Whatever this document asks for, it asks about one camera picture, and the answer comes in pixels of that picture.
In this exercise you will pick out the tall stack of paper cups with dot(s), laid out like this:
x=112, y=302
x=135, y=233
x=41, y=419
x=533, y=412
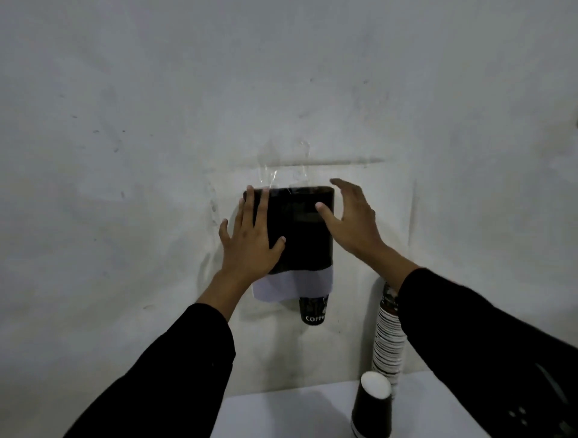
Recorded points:
x=387, y=343

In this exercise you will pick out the person's left forearm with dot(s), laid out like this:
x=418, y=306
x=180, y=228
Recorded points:
x=180, y=361

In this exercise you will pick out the person's right forearm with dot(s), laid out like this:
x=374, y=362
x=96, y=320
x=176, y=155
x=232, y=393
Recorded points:
x=474, y=343

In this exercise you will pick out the black wall cup dispenser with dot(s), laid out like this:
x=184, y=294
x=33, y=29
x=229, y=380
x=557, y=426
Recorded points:
x=301, y=234

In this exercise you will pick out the upturned black paper cup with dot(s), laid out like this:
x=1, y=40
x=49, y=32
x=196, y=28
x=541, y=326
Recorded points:
x=371, y=410

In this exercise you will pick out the person's left hand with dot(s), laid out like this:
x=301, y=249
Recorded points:
x=247, y=250

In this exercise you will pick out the person's right thumb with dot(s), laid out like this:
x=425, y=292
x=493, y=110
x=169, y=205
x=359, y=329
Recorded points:
x=327, y=214

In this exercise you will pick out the person's right hand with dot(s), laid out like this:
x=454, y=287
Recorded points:
x=359, y=228

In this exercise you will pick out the person's left little finger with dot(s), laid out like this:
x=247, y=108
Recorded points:
x=224, y=231

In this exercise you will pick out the person's left thumb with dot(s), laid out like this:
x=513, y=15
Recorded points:
x=277, y=247

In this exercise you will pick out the clear adhesive tape strip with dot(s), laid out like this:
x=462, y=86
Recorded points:
x=284, y=167

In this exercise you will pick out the black paper cup in dispenser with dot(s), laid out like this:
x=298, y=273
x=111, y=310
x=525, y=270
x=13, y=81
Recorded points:
x=313, y=311

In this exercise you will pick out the person's left middle finger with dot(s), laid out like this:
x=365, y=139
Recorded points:
x=249, y=205

